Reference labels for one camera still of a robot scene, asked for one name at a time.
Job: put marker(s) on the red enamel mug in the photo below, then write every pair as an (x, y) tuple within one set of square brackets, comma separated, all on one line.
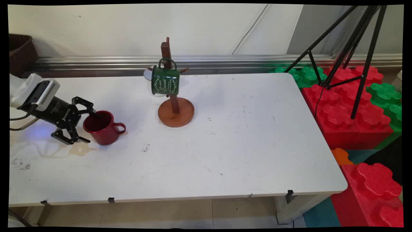
[(103, 133)]

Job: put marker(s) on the white wall conduit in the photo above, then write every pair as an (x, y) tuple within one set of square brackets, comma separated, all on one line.
[(250, 30)]

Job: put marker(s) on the teal foam floor mat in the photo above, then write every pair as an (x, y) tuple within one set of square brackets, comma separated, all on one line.
[(322, 214)]

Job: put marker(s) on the beige table leg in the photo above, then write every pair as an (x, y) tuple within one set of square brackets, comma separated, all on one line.
[(43, 215)]

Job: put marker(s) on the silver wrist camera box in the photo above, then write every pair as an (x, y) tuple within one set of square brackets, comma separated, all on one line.
[(48, 93)]

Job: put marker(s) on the brown wooden mug tree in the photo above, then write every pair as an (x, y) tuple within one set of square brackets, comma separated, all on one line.
[(176, 112)]

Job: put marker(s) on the teal foam piece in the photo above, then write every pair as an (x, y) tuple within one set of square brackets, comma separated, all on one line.
[(363, 156)]

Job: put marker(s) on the green foam building block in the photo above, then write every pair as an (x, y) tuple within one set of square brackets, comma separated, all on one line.
[(384, 93), (309, 75)]

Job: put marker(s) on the red and green foam blocks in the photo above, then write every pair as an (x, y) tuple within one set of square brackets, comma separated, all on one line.
[(341, 119)]

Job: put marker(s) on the brown wicker basket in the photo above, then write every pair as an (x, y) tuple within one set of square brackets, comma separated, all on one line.
[(21, 51)]

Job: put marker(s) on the white table leg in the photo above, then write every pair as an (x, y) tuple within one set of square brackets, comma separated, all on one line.
[(299, 206)]

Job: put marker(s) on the orange foam building block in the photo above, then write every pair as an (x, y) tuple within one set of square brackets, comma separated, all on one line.
[(340, 157)]

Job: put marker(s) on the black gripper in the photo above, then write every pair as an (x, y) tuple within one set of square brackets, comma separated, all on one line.
[(62, 114)]

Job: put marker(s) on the aluminium wall rail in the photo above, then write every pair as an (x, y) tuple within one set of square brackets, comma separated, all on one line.
[(225, 62)]

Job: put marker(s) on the green enamel mug white lettering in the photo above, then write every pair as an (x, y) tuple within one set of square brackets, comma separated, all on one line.
[(165, 80)]

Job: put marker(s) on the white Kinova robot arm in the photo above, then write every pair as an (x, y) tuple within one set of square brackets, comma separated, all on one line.
[(22, 90)]

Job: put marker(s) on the black table edge clip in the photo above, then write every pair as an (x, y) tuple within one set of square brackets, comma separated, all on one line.
[(111, 200), (290, 192), (45, 203)]

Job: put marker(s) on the red foam building block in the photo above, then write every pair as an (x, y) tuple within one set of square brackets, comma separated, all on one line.
[(373, 183)]

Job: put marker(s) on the black tripod stand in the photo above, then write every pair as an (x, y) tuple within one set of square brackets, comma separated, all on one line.
[(359, 93)]

